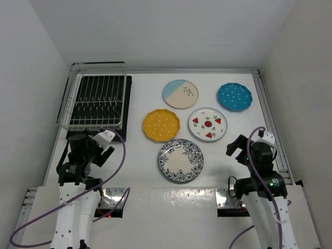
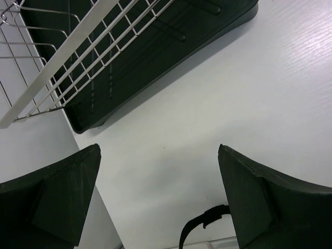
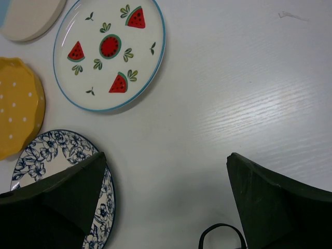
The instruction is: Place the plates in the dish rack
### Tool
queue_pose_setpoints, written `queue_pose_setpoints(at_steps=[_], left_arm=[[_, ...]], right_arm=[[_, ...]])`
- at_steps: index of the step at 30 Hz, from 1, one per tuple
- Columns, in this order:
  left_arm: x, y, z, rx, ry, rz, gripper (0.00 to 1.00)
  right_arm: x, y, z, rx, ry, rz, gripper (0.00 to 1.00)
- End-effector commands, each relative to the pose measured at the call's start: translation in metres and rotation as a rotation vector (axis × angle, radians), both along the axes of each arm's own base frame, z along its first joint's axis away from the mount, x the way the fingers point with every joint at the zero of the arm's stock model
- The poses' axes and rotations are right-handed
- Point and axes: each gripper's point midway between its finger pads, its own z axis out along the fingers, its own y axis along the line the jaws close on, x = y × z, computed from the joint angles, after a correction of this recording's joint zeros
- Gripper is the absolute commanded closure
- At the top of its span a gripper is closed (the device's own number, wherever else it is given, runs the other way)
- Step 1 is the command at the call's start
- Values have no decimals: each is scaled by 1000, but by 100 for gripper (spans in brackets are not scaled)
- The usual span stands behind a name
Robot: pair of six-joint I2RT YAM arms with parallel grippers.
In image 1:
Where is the black drip tray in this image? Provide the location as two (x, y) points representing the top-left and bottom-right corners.
(66, 75), (132, 140)

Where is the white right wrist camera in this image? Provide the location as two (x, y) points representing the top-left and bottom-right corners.
(255, 131), (275, 147)

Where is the metal base plate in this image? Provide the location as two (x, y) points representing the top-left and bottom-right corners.
(215, 187), (245, 209)
(99, 187), (125, 210)

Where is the white watermelon pattern plate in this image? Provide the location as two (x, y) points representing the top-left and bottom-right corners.
(188, 107), (228, 143)

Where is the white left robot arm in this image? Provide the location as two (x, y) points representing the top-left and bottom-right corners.
(50, 130), (116, 248)

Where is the blue floral pattern plate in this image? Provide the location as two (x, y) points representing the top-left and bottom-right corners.
(157, 139), (204, 184)

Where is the aluminium table frame rail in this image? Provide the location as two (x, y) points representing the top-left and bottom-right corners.
(252, 70), (295, 185)

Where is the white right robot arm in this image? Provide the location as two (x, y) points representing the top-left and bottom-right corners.
(226, 131), (298, 248)

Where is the yellow polka dot plate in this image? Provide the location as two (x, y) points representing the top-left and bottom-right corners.
(143, 109), (181, 142)

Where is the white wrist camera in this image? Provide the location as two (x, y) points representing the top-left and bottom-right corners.
(92, 130), (116, 150)
(255, 131), (275, 147)

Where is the blue polka dot plate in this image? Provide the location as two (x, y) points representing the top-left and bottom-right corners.
(217, 82), (253, 112)

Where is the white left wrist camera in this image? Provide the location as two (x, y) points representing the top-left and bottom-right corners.
(92, 130), (116, 150)

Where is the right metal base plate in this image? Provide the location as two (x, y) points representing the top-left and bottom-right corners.
(215, 187), (245, 209)

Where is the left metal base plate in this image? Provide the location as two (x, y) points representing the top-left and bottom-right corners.
(99, 187), (125, 210)

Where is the white wire dish rack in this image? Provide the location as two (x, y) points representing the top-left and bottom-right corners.
(57, 61), (127, 131)

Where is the blue and beige plate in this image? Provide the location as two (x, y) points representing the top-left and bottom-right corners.
(162, 79), (199, 109)

